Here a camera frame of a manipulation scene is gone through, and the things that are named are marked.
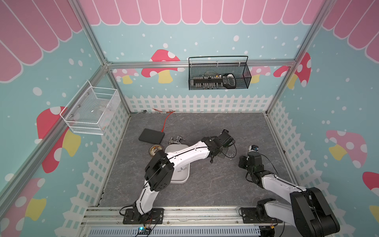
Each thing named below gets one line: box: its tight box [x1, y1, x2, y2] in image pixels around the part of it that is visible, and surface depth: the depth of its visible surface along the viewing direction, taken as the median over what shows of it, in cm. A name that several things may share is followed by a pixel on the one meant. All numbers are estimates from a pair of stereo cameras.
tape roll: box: [149, 145, 163, 157], surface depth 101 cm
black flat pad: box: [138, 127, 165, 145], surface depth 108 cm
